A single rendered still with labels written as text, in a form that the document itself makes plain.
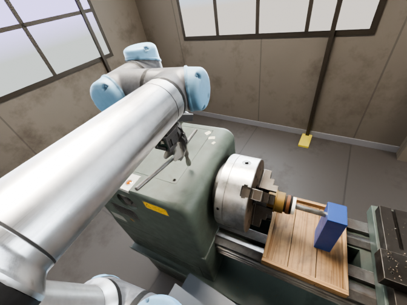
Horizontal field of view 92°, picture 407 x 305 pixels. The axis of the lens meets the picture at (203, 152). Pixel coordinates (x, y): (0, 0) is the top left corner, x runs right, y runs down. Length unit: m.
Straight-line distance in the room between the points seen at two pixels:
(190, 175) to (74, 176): 0.59
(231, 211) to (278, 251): 0.32
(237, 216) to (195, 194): 0.18
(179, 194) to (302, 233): 0.60
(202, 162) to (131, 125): 0.58
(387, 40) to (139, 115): 2.46
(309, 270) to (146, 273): 1.40
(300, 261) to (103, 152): 0.90
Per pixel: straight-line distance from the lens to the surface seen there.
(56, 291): 0.43
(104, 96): 0.41
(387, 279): 0.93
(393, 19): 2.53
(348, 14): 2.49
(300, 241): 1.03
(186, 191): 0.70
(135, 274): 2.07
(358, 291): 1.04
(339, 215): 0.86
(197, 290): 1.09
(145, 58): 0.48
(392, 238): 1.07
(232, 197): 0.74
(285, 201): 0.84
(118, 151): 0.21
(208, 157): 0.80
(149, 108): 0.26
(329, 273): 1.01
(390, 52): 2.60
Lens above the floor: 1.79
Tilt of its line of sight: 41 degrees down
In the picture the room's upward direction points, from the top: 12 degrees counter-clockwise
